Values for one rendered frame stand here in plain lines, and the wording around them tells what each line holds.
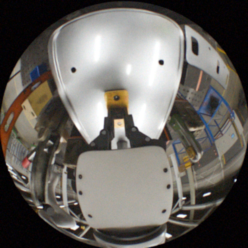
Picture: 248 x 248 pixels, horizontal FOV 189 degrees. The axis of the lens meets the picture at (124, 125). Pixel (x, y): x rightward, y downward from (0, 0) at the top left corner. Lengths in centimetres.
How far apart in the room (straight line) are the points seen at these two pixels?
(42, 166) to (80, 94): 15
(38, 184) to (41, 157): 6
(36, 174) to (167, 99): 27
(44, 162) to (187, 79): 33
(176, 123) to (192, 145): 7
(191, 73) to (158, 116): 13
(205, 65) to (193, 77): 5
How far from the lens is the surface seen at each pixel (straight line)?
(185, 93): 66
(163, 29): 15
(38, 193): 20
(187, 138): 22
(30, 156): 23
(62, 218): 53
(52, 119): 19
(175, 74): 16
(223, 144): 813
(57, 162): 329
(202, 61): 21
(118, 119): 17
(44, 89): 15
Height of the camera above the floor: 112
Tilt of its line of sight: 41 degrees down
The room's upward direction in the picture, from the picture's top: 174 degrees clockwise
